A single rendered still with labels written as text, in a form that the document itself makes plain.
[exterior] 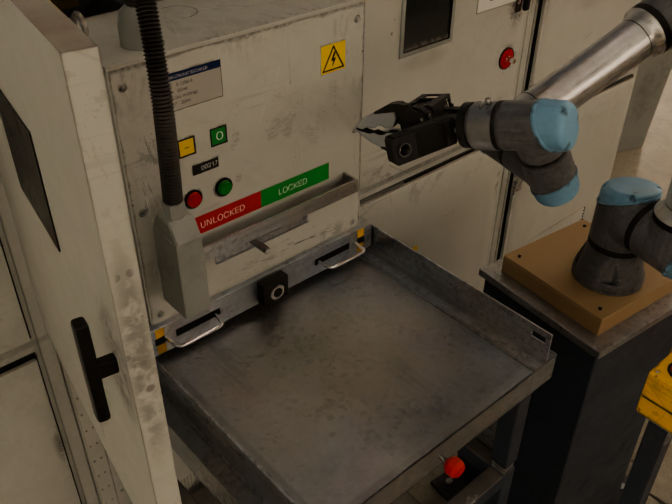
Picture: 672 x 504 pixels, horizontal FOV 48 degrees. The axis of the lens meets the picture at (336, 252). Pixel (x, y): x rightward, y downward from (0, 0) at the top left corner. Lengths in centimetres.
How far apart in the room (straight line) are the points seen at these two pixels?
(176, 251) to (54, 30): 54
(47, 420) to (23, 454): 8
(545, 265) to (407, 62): 56
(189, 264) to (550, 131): 56
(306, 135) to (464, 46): 69
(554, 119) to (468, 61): 89
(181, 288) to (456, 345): 53
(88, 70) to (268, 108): 68
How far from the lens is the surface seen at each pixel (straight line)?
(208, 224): 130
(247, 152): 129
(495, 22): 202
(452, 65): 193
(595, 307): 165
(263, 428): 126
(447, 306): 149
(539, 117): 111
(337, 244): 153
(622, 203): 159
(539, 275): 170
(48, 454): 170
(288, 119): 132
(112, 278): 73
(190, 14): 130
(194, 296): 120
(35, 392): 158
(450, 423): 128
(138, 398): 84
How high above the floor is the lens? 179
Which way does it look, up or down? 36 degrees down
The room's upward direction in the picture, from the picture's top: 1 degrees clockwise
